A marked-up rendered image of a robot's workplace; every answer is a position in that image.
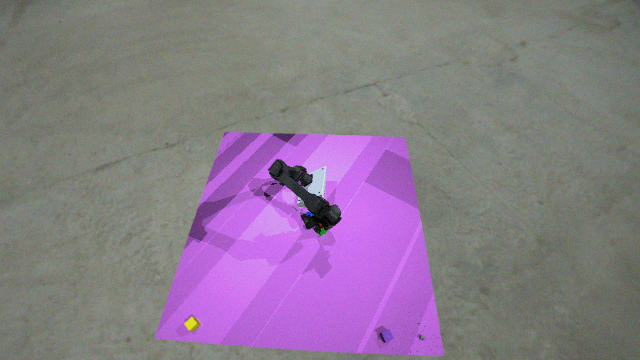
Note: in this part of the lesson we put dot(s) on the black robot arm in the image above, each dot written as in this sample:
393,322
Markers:
289,176

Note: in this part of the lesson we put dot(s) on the small yellow block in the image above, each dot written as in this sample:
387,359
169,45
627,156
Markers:
192,324

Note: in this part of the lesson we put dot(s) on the purple cube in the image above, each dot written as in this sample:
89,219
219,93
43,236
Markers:
386,336

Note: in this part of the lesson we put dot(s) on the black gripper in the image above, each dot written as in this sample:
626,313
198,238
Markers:
312,221

